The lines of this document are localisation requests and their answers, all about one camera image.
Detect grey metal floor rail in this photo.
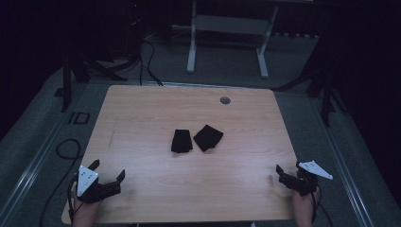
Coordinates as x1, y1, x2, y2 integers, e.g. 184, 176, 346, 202
0, 82, 93, 221
310, 94, 376, 227

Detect black floor cable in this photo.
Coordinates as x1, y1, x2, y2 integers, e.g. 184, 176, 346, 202
38, 138, 83, 227

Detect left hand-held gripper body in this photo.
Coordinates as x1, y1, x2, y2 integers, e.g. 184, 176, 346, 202
76, 165, 123, 204

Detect person's left hand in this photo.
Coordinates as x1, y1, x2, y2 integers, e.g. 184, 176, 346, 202
71, 188, 102, 227

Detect person's right hand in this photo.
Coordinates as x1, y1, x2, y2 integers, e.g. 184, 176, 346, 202
290, 186, 320, 227

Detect black hanging cables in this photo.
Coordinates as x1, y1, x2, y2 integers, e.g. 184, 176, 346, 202
137, 39, 165, 87

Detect white metal desk frame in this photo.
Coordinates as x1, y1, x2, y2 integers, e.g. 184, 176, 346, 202
186, 0, 280, 79

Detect black metal stand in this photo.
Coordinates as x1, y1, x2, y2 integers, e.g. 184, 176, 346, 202
273, 53, 349, 128
61, 51, 129, 114

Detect black sock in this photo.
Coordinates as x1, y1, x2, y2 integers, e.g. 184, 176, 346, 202
192, 124, 225, 152
170, 129, 194, 154

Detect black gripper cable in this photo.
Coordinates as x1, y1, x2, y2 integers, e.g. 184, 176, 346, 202
309, 183, 335, 227
66, 178, 83, 223

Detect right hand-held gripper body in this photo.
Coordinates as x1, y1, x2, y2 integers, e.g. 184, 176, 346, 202
278, 160, 334, 197

